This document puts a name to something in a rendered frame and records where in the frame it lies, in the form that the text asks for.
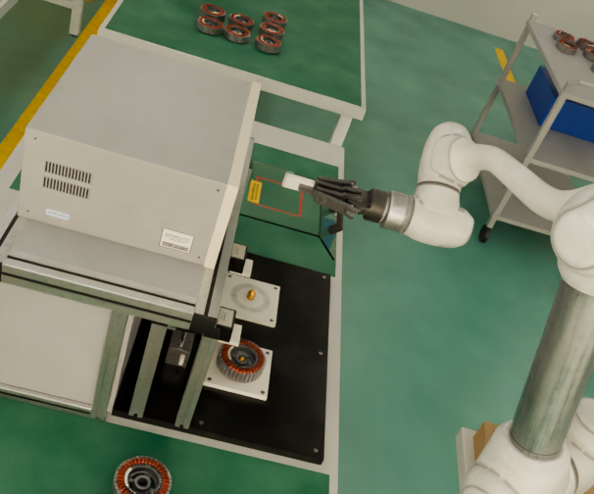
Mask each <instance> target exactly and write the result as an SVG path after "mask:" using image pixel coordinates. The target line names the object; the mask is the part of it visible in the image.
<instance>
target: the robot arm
mask: <svg viewBox="0 0 594 494"><path fill-rule="evenodd" d="M480 171H489V172H491V173H493V174H494V175H495V176H496V177H497V178H498V179H499V180H500V181H501V182H502V183H503V184H504V185H505V186H506V187H507V188H508V189H510V190H511V191H512V192H513V193H514V194H515V195H516V196H517V197H518V198H519V199H520V200H521V201H522V202H523V204H524V205H525V206H526V207H527V208H529V209H530V210H531V211H532V212H534V213H535V214H537V215H538V216H540V217H542V218H543V219H546V220H548V221H551V222H553V224H552V228H551V243H552V247H553V250H554V252H555V254H556V256H557V258H558V260H557V261H558V268H559V271H560V274H561V277H562V278H561V281H560V284H559V287H558V290H557V293H556V296H555V299H554V302H553V305H552V307H551V310H550V313H549V316H548V319H547V321H546V324H545V327H544V330H543V333H542V336H541V339H540V341H539V344H538V347H537V350H536V353H535V356H534V359H533V362H532V365H531V368H530V371H529V374H528V376H527V379H526V382H525V385H524V388H523V391H522V393H521V396H520V401H519V404H518V407H517V409H516V412H515V415H514V418H513V419H512V420H507V421H505V422H503V423H501V424H499V425H498V426H497V427H496V429H495V430H494V432H493V434H492V435H491V437H490V439H489V441H488V442H487V444H486V446H485V447H484V449H483V450H482V452H481V454H480V455H479V457H478V458H477V460H476V462H475V465H473V466H472V467H471V468H470V469H469V470H468V472H467V474H466V477H465V480H464V483H463V487H462V492H461V494H583V493H584V492H586V491H587V490H588V489H590V488H591V487H592V486H593V485H594V399H592V398H588V397H582V396H583V393H584V391H585V388H586V386H587V383H588V381H589V378H590V376H591V373H592V372H593V369H594V183H593V184H590V185H587V186H583V187H580V188H577V189H574V190H559V189H556V188H554V187H552V186H551V185H549V184H548V183H546V182H545V181H544V180H542V179H541V178H540V177H538V176H537V175H536V174H535V173H533V172H532V171H531V170H529V169H528V168H527V167H525V166H524V165H523V164H522V163H520V162H519V161H518V160H516V159H515V158H514V157H513V156H511V155H510V154H508V153H507V152H505V151H504V150H502V149H500V148H498V147H495V146H491V145H485V144H475V143H474V142H473V141H472V140H471V138H470V134H469V132H468V130H467V129H466V128H465V127H464V126H463V125H461V124H460V123H454V122H446V123H442V124H440V125H438V126H436V127H435V128H434V130H433V131H432V132H431V133H430V135H429V137H428V138H427V140H426V142H425V145H424V148H423V151H422V154H421V161H420V166H419V172H418V184H417V188H416V191H415V194H414V196H411V195H407V194H404V193H400V192H397V191H393V190H390V191H389V192H388V193H386V191H382V190H379V189H375V188H373V189H371V190H370V191H366V190H364V189H362V188H358V187H357V186H356V183H357V181H356V180H354V179H352V180H344V179H338V178H332V177H325V176H318V177H317V179H315V180H311V179H307V178H304V177H302V176H298V175H295V174H291V173H285V176H284V179H283V182H282V186H283V187H287V188H290V189H294V190H297V191H300V192H304V193H307V194H311V196H312V197H313V198H314V200H313V201H314V202H316V203H318V204H320V205H323V206H325V207H327V208H329V209H331V210H333V211H335V212H338V213H340V214H342V215H344V216H346V217H347V218H348V219H350V220H352V219H353V218H354V216H355V215H356V214H357V215H363V219H364V220H366V221H370V222H376V223H379V226H380V227H382V228H385V229H389V230H392V231H396V232H398V233H402V234H405V235H407V236H409V237H410V238H412V239H414V240H416V241H418V242H421V243H424V244H428V245H432V246H438V247H444V248H457V247H460V246H463V245H465V244H466V243H467V242H468V240H469V239H470V235H471V233H472V229H473V225H474V220H473V218H472V216H471V215H470V214H469V213H468V212H467V211H466V210H465V209H463V208H461V207H460V193H461V189H462V187H464V186H466V185H467V184H468V183H469V182H470V181H472V180H474V179H476V178H477V176H478V174H479V172H480Z"/></svg>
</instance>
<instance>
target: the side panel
mask: <svg viewBox="0 0 594 494"><path fill-rule="evenodd" d="M127 319H128V314H124V313H120V312H116V311H112V310H108V309H105V308H101V307H97V306H93V305H89V304H85V303H81V302H77V301H74V300H71V299H67V298H63V297H59V296H55V295H51V294H47V293H43V292H39V291H36V290H32V289H28V288H24V287H20V286H17V285H13V284H9V283H6V282H2V281H1V282H0V397H4V398H8V399H12V400H16V401H21V402H25V403H29V404H32V405H36V406H41V407H45V408H49V409H53V410H57V411H62V412H66V413H70V414H74V415H78V416H83V417H87V418H91V419H95V417H97V418H99V419H98V420H102V421H104V418H105V415H106V413H107V408H108V404H109V400H110V395H111V391H112V387H113V382H114V378H115V373H116V369H117V365H118V360H119V356H120V352H121V348H122V344H123V339H124V332H125V327H126V323H127Z"/></svg>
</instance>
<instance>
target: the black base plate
mask: <svg viewBox="0 0 594 494"><path fill-rule="evenodd" d="M246 259H249V260H252V261H253V265H252V270H251V275H250V278H251V279H255V280H258V281H261V282H265V283H268V284H272V285H276V286H279V287H280V289H279V297H278V306H277V314H276V323H275V327H270V326H266V325H262V324H259V323H255V322H251V321H245V320H241V319H238V318H235V322H234V323H235V324H239V325H242V328H241V334H240V338H241V339H243V341H244V339H246V340H247V341H248V340H249V341H251V342H253V343H254V344H257V345H258V346H259V347H260V348H263V349H267V350H271V351H272V363H271V372H270V380H269V389H268V397H267V400H266V401H265V400H261V399H257V398H253V397H249V396H245V395H241V394H237V393H233V392H229V391H225V390H221V389H218V388H214V387H210V386H206V385H203V387H202V390H201V393H200V396H199V399H198V402H197V404H196V407H195V410H194V413H193V416H192V419H191V422H190V425H189V427H188V429H187V428H183V425H182V424H181V425H180V427H178V426H175V425H174V424H175V421H176V416H177V413H178V410H179V406H180V403H181V400H182V397H183V394H184V391H185V387H186V384H187V381H188V378H189V376H190V373H191V370H192V366H193V363H194V360H195V357H196V354H197V351H198V348H199V344H200V341H201V338H202V335H198V334H195V336H194V340H193V344H192V348H191V352H190V356H189V359H188V362H187V365H186V368H183V367H179V366H175V365H171V364H167V363H165V360H166V356H167V353H168V350H169V346H170V342H171V338H172V335H173V330H171V329H167V331H166V335H165V338H164V342H163V345H162V349H161V353H160V356H159V360H158V364H157V366H156V370H155V373H154V377H153V381H152V384H151V388H150V392H149V395H148V399H147V403H146V406H145V410H144V413H143V417H142V418H139V417H138V416H137V415H138V414H134V415H133V416H130V415H129V414H128V413H129V409H130V405H131V401H132V397H133V393H134V389H135V385H136V381H137V378H138V375H139V371H140V367H141V363H142V359H143V355H144V351H145V347H146V343H147V340H148V336H149V332H150V328H151V324H152V321H150V320H146V319H141V322H140V325H139V328H138V331H137V334H136V337H135V340H134V343H133V346H132V349H131V352H130V355H129V358H128V361H127V365H126V368H125V371H124V376H123V379H122V382H121V385H120V388H119V391H118V395H117V398H116V401H115V404H114V407H113V410H112V416H115V417H119V418H123V419H128V420H135V421H139V422H143V423H147V424H152V425H156V426H159V427H163V428H167V429H172V430H176V431H180V432H184V433H188V434H192V435H197V436H201V437H205V438H209V439H213V440H218V441H221V442H225V443H229V444H233V445H237V446H242V447H246V448H250V449H254V450H258V451H263V452H267V453H271V454H275V455H279V456H283V457H287V458H291V459H295V460H299V461H303V462H308V463H312V464H316V465H320V466H321V465H322V462H323V460H324V436H325V409H326V383H327V356H328V330H329V303H330V277H331V275H330V274H327V273H324V272H317V271H314V270H310V269H306V268H303V267H299V266H295V265H292V264H288V263H285V262H282V261H278V260H275V259H271V258H267V257H264V256H260V255H256V254H253V253H249V252H247V256H246ZM251 342H250V343H251Z"/></svg>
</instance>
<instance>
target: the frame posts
mask: <svg viewBox="0 0 594 494"><path fill-rule="evenodd" d="M167 327H168V325H167V324H165V323H161V322H157V321H152V324H151V328H150V332H149V336H148V340H147V343H146V347H145V351H144V355H143V359H142V363H141V367H140V371H139V375H138V378H137V381H136V385H135V389H134V393H133V397H132V401H131V405H130V409H129V413H128V414H129V415H130V416H133V415H134V414H138V415H137V416H138V417H139V418H142V417H143V413H144V410H145V406H146V403H147V399H148V395H149V392H150V388H151V384H152V381H153V377H154V373H155V370H156V366H157V364H158V360H159V356H160V353H161V349H162V345H163V342H164V338H165V335H166V331H167ZM220 332H221V329H220V328H218V327H215V330H214V333H213V336H210V335H206V334H203V335H202V338H201V341H200V344H199V348H198V351H197V354H196V357H195V360H194V363H193V366H192V370H191V373H190V376H189V378H188V381H187V384H186V387H185V391H184V394H183V397H182V400H181V403H180V406H179V410H178V413H177V416H176V421H175V424H174V425H175V426H178V427H180V425H181V424H182V425H183V428H187V429H188V427H189V425H190V422H191V419H192V416H193V413H194V410H195V407H196V404H197V402H198V399H199V396H200V393H201V390H202V387H203V384H204V381H205V378H206V375H207V372H208V369H209V366H210V363H211V361H212V358H213V355H214V352H215V349H216V346H217V343H218V340H219V337H220Z"/></svg>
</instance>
